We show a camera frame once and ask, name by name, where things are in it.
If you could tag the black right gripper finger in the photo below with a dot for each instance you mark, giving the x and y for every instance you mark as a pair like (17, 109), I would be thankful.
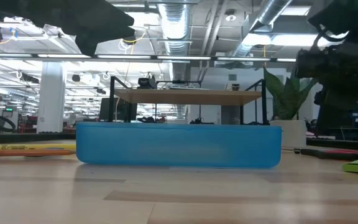
(340, 109)

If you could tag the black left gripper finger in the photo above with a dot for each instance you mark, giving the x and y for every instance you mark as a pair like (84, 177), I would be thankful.
(101, 35)
(107, 14)

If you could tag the black red stationery item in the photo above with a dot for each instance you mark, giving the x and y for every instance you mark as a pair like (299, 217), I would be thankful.
(337, 154)

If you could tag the yellow pencil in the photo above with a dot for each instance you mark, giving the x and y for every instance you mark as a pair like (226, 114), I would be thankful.
(33, 147)

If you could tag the blue translucent plastic pencil case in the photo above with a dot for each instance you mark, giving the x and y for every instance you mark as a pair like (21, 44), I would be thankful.
(179, 146)

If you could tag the orange pencil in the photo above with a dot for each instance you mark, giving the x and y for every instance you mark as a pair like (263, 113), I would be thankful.
(33, 153)

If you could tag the long ceiling light strip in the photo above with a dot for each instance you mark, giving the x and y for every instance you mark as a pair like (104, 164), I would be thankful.
(120, 57)

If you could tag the snake plant in white pot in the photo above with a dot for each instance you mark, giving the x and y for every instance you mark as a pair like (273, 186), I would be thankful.
(286, 99)

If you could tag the black monitor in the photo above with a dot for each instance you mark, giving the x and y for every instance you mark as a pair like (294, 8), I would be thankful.
(118, 109)

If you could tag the white building pillar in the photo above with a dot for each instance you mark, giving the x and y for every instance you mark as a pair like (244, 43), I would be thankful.
(51, 96)

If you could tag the wide silver ventilation duct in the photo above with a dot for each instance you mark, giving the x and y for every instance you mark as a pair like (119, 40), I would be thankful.
(174, 28)

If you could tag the slanted silver ventilation duct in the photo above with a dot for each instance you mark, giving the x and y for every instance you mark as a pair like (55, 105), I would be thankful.
(269, 15)

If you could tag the wooden shelf riser black frame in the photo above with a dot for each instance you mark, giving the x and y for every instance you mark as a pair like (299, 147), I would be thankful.
(185, 97)

